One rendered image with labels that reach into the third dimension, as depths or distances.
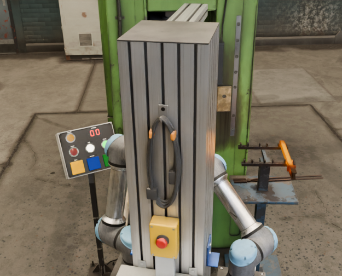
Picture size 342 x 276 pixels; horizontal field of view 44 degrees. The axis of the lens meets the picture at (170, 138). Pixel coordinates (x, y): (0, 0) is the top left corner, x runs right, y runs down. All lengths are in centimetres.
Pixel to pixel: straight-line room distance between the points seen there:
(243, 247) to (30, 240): 221
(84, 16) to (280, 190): 587
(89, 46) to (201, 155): 694
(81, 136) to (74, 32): 557
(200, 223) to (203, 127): 34
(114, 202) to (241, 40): 130
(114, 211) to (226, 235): 155
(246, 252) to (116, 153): 70
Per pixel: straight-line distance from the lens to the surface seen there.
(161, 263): 147
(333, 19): 931
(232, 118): 287
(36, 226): 388
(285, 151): 270
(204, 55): 113
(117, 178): 195
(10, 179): 461
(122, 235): 198
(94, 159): 261
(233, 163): 304
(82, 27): 803
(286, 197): 277
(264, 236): 201
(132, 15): 262
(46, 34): 886
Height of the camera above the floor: 231
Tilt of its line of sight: 27 degrees down
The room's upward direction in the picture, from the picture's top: 1 degrees counter-clockwise
